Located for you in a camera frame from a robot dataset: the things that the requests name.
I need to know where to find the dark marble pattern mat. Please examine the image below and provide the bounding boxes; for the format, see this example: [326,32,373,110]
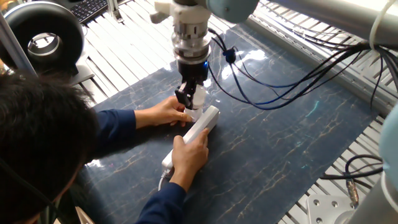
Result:
[67,21,379,224]

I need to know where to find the dark blue robot cable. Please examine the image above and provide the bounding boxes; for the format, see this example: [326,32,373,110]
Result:
[208,58,312,111]

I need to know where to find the navy sleeved right forearm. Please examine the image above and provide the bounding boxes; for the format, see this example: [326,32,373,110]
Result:
[135,182,187,224]

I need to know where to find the black cable clamp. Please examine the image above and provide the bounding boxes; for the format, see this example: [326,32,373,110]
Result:
[222,47,237,65]

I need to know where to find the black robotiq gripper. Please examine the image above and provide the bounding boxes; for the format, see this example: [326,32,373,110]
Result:
[174,60,210,110]

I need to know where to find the black round ring device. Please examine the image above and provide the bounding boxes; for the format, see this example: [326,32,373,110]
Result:
[0,1,85,77]

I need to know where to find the black cable with metal plug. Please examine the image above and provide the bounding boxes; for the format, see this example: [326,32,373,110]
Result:
[320,154,385,208]

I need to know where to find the short aluminium bracket post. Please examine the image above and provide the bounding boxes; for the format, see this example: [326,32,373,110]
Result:
[107,0,124,24]

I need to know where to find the white LED bulb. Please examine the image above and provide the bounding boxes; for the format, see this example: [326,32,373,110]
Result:
[192,84,207,110]

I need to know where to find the grey device base plate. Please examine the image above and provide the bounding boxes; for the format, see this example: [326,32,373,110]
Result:
[70,60,96,85]

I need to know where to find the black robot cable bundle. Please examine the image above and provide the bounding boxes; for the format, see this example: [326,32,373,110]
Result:
[206,27,398,111]

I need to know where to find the grey robot mounting plate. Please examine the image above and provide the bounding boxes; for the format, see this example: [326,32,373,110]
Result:
[307,194,357,224]

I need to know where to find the white power strip cable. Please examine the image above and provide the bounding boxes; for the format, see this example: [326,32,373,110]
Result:
[157,170,174,191]

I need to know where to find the slanted aluminium pole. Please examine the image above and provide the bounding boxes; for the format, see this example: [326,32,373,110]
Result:
[0,14,37,75]

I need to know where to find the white power strip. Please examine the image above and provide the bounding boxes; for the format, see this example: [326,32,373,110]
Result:
[160,105,220,175]

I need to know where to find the navy sleeved left forearm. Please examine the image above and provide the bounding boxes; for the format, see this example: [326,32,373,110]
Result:
[90,108,147,159]

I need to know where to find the thin black cord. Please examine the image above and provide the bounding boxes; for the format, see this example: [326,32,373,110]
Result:
[0,158,68,224]

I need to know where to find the black computer keyboard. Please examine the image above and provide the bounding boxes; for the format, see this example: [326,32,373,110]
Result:
[70,0,109,24]

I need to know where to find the person's left hand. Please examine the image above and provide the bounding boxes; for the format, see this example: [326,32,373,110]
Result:
[142,95,193,129]

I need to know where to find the person's right hand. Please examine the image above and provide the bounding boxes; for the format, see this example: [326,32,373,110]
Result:
[169,128,210,192]

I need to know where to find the white plug-in bulb holder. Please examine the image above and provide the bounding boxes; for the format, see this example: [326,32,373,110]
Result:
[183,107,203,123]

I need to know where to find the green trousered leg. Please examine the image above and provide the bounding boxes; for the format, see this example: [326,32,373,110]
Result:
[37,198,66,224]

